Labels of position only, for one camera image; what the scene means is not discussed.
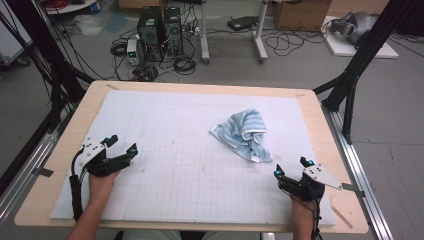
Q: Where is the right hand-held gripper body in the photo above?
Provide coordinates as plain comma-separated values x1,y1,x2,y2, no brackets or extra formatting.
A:
277,164,344,202

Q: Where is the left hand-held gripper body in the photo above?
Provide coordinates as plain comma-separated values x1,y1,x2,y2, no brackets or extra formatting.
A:
78,136,132,178

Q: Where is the blue striped towel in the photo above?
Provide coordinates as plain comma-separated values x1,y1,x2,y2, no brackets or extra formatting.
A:
209,108,274,164

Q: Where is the person's right hand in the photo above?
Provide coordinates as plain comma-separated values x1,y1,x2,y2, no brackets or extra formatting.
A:
290,196,316,218

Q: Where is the person's left hand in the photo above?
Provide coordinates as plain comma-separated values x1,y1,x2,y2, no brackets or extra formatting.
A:
87,170,120,201

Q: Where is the grey tape piece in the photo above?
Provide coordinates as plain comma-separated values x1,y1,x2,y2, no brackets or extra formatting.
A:
341,182,366,198

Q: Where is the thin wooden stick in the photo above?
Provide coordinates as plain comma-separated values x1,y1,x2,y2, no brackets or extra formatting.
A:
329,202,354,230

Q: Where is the black tape piece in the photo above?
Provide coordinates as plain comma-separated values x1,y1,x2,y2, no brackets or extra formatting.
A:
36,167,55,178

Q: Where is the white grid mat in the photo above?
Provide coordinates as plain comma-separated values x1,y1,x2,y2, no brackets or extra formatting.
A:
49,89,336,228

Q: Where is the white power supply unit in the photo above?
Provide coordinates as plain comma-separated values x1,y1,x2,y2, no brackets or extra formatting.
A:
126,38,142,66

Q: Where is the large black computer tower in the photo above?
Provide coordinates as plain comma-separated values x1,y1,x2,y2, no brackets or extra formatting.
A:
136,6,165,63

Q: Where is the clear plastic sheet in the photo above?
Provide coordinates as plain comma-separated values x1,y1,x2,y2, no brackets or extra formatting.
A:
73,14,103,37

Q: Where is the slim black computer tower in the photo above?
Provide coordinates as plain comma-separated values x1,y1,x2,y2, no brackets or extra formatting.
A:
162,6,185,57

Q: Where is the white desk leg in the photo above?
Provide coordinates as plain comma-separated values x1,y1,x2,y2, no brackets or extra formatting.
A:
252,0,270,64
199,0,211,65

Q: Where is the white floor board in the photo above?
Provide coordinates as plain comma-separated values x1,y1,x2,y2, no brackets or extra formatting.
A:
321,15,400,60

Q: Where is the white round table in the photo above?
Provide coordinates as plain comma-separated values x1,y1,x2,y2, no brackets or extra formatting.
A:
44,0,98,16

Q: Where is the small cardboard box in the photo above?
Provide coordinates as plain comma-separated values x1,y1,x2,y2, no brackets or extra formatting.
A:
117,0,168,10

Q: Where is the grey helmet-shaped device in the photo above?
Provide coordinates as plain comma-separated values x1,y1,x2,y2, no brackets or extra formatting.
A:
328,11,380,45

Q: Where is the large cardboard box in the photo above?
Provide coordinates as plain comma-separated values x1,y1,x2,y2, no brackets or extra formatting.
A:
273,0,333,33

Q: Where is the flat black device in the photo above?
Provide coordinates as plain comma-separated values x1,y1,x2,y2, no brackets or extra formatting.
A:
226,15,260,32

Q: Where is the aluminium rail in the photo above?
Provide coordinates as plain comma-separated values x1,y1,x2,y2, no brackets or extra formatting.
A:
0,108,74,228
321,102,395,240

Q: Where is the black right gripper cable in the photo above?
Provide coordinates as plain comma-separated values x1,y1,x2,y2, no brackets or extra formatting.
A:
310,189,324,240

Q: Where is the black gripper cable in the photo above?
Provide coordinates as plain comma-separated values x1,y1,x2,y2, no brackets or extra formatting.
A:
68,148,88,223
310,189,324,240

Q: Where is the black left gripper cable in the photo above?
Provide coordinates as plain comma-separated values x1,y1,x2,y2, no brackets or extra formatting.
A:
68,148,88,223

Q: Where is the small coiled black cable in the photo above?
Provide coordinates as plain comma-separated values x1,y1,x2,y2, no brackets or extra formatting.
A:
109,41,129,58

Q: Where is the large coiled black cable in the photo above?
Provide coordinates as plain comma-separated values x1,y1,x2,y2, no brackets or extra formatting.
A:
172,56,198,76

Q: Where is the black metal frame stand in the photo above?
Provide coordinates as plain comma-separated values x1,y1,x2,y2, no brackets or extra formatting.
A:
0,0,96,134
312,0,424,145

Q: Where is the loose black floor cable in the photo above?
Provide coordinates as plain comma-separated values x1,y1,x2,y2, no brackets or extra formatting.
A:
264,28,329,58

